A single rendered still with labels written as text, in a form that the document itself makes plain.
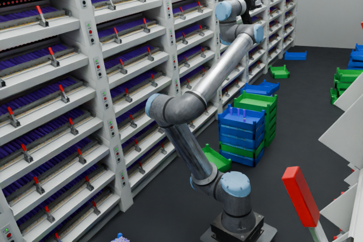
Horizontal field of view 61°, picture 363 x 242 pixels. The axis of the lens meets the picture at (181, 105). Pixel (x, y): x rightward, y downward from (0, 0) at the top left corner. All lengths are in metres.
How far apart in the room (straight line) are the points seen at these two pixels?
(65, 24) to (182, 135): 0.76
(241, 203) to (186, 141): 0.44
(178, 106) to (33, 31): 0.71
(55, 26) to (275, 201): 1.66
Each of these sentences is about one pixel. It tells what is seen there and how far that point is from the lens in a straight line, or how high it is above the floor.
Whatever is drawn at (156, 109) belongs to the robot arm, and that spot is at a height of 0.92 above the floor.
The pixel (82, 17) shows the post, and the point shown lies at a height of 1.27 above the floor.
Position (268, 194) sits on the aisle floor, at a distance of 2.22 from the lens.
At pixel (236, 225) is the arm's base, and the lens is 1.72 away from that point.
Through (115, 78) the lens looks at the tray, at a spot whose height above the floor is 0.89.
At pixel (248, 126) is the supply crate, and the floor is 0.35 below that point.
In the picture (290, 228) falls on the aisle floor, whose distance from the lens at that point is 2.03.
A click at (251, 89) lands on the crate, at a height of 0.08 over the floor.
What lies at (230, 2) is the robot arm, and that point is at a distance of 1.63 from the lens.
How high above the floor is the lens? 1.47
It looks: 25 degrees down
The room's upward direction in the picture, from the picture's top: 6 degrees counter-clockwise
